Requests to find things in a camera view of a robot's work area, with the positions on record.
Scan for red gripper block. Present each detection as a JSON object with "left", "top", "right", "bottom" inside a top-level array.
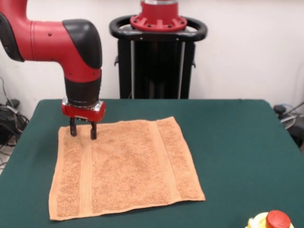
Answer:
[{"left": 61, "top": 96, "right": 107, "bottom": 141}]

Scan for tan terry towel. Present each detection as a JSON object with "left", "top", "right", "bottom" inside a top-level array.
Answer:
[{"left": 48, "top": 116, "right": 206, "bottom": 222}]

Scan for dark green tablecloth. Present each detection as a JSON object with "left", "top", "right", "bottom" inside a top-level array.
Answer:
[{"left": 0, "top": 98, "right": 304, "bottom": 228}]

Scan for yellow emergency stop button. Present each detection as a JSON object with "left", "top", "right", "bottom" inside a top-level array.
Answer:
[{"left": 248, "top": 209, "right": 296, "bottom": 228}]

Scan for tangled black cables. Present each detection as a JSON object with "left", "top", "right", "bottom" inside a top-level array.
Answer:
[
  {"left": 0, "top": 76, "right": 29, "bottom": 167},
  {"left": 273, "top": 101, "right": 304, "bottom": 152}
]

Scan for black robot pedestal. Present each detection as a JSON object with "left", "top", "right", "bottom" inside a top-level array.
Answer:
[{"left": 109, "top": 15, "right": 209, "bottom": 99}]

